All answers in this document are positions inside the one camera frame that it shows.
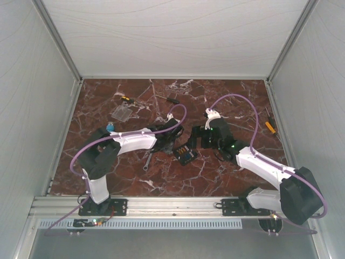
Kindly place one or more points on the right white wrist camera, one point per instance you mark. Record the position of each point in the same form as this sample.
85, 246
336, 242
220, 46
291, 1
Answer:
211, 115

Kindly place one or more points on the silver combination wrench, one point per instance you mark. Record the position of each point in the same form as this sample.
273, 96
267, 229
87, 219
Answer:
146, 165

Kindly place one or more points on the yellow black small screwdriver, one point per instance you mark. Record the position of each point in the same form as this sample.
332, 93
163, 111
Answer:
127, 99

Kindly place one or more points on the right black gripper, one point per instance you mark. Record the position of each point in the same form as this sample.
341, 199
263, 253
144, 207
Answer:
198, 131

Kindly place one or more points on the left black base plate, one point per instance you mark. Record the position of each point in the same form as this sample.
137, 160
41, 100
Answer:
111, 206

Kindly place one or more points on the thin black screwdriver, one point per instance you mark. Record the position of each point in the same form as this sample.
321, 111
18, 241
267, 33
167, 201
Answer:
270, 119

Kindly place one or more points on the orange handle screwdriver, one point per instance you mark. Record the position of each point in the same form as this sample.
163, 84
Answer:
270, 127

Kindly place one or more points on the clear plastic fuse box lid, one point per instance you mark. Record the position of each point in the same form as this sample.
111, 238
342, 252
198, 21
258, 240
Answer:
122, 113

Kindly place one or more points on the black handle screwdriver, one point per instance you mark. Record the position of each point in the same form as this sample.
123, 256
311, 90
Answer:
174, 101

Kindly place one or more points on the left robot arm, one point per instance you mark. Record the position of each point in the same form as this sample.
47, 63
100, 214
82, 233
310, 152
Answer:
100, 151

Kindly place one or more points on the black fuse box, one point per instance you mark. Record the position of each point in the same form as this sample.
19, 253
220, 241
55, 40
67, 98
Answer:
184, 154

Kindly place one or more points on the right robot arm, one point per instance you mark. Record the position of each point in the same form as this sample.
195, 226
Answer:
296, 194

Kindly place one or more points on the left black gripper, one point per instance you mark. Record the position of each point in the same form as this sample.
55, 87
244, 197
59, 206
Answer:
168, 150

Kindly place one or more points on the grey slotted cable duct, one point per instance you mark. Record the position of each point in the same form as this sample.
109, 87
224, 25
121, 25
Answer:
169, 224

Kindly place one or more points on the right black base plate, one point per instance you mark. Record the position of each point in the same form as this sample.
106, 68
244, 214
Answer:
239, 207

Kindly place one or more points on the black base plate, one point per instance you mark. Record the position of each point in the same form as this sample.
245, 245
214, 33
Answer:
111, 206
239, 207

